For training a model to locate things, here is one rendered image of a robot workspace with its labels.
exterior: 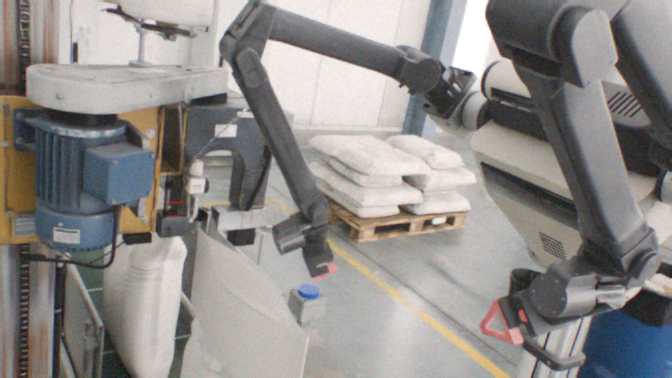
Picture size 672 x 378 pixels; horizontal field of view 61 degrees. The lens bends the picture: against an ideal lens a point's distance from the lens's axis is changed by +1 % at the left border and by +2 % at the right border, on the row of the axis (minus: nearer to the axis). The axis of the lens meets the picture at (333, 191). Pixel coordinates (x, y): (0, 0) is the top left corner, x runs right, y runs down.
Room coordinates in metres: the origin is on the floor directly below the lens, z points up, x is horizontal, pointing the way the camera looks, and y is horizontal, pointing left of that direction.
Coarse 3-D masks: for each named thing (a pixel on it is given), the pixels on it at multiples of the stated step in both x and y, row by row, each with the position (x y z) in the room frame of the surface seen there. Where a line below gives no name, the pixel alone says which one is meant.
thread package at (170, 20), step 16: (128, 0) 1.05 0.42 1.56; (144, 0) 1.03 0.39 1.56; (160, 0) 1.03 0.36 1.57; (176, 0) 1.04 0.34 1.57; (192, 0) 1.06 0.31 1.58; (208, 0) 1.09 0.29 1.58; (144, 16) 1.03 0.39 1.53; (160, 16) 1.03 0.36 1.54; (176, 16) 1.04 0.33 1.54; (192, 16) 1.06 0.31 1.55; (208, 16) 1.10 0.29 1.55
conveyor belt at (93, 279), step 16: (80, 256) 2.21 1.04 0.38; (96, 256) 2.24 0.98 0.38; (80, 272) 2.08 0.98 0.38; (96, 272) 2.10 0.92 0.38; (96, 288) 1.98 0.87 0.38; (96, 304) 1.87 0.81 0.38; (176, 336) 1.76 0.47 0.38; (112, 352) 1.61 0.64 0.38; (176, 352) 1.67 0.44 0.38; (112, 368) 1.53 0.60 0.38; (176, 368) 1.59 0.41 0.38
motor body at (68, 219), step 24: (48, 120) 0.97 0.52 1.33; (120, 120) 1.06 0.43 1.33; (48, 144) 0.95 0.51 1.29; (72, 144) 0.94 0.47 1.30; (96, 144) 0.97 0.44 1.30; (48, 168) 0.95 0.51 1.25; (72, 168) 0.94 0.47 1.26; (48, 192) 0.95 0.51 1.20; (72, 192) 0.95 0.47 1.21; (48, 216) 0.94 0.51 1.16; (72, 216) 0.94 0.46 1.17; (96, 216) 0.96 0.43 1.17; (120, 216) 1.03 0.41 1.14; (48, 240) 0.94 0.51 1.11; (72, 240) 0.94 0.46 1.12; (96, 240) 0.97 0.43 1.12
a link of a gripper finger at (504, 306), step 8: (504, 296) 0.76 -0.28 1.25; (512, 296) 0.76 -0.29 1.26; (496, 304) 0.75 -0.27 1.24; (504, 304) 0.75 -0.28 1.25; (512, 304) 0.76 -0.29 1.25; (488, 312) 0.77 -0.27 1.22; (496, 312) 0.76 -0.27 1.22; (504, 312) 0.74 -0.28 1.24; (512, 312) 0.75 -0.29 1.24; (488, 320) 0.77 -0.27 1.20; (504, 320) 0.74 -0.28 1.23; (512, 320) 0.74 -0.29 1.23; (480, 328) 0.79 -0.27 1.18; (488, 328) 0.78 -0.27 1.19; (512, 328) 0.73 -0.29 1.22; (496, 336) 0.76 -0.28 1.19; (504, 336) 0.74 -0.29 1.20; (512, 336) 0.72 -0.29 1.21; (520, 336) 0.73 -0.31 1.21; (512, 344) 0.72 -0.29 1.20
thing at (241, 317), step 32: (224, 256) 1.18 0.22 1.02; (192, 288) 1.25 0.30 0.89; (224, 288) 1.03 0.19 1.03; (256, 288) 1.11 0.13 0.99; (224, 320) 1.02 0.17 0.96; (256, 320) 0.96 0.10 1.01; (288, 320) 0.95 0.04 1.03; (192, 352) 1.12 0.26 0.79; (224, 352) 1.01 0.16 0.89; (256, 352) 0.95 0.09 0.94; (288, 352) 0.91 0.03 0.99
